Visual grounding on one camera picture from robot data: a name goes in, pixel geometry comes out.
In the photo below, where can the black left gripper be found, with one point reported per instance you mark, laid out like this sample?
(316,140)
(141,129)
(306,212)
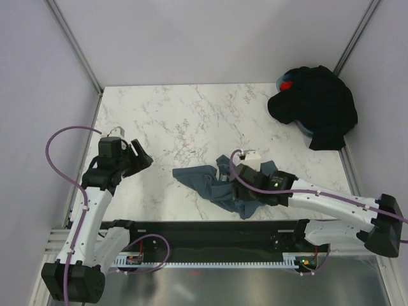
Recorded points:
(140,162)

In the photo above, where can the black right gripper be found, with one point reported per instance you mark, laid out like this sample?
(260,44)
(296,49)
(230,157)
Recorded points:
(238,193)

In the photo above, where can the grey-blue t shirt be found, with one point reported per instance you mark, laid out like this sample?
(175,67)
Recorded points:
(213,184)

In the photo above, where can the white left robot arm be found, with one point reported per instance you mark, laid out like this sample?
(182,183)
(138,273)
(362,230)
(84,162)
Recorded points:
(79,272)

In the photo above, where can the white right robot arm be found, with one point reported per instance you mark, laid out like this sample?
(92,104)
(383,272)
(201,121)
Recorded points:
(374,223)

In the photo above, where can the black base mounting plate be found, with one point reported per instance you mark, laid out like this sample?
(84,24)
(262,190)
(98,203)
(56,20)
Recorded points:
(216,241)

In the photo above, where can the red t shirt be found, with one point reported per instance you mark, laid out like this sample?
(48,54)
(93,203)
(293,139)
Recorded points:
(285,85)

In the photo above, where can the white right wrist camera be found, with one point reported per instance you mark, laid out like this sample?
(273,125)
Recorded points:
(250,158)

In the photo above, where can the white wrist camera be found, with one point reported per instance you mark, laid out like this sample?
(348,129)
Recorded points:
(250,158)
(116,133)

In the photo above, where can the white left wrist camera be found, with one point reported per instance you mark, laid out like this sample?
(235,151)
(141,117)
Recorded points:
(116,133)

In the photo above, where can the aluminium front frame rail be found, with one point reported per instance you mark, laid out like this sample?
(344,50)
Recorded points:
(57,240)

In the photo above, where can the white slotted cable duct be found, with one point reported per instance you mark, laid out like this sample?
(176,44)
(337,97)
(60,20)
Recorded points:
(124,261)

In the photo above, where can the left aluminium frame post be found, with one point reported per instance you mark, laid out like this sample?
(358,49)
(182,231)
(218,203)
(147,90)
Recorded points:
(74,44)

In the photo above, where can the aluminium frame post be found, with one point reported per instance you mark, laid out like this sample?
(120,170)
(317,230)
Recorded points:
(74,44)
(357,34)

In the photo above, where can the right aluminium frame post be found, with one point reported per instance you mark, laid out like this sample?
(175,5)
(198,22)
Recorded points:
(357,34)

